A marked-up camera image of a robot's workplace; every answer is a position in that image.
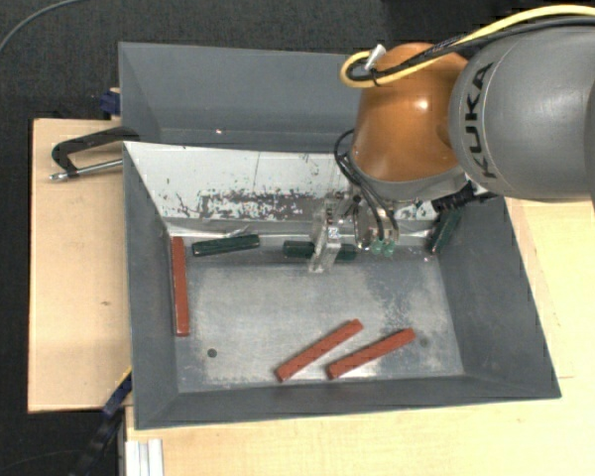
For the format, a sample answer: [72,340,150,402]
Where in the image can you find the grey metal bin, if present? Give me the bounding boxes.
[117,42,562,431]

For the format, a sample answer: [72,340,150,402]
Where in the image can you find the dark green flat block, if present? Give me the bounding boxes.
[283,240,359,263]
[191,233,261,258]
[428,205,464,255]

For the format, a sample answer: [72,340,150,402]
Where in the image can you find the red-brown flat block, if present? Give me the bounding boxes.
[325,327,417,381]
[274,318,365,384]
[170,236,191,338]

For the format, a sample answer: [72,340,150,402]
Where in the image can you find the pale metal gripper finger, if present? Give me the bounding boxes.
[321,225,342,275]
[308,207,330,274]

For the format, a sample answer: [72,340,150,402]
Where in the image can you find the black cylinder on white bracket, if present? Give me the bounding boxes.
[431,181,479,213]

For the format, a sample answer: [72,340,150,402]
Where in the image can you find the pale brown flat board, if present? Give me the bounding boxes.
[27,117,134,414]

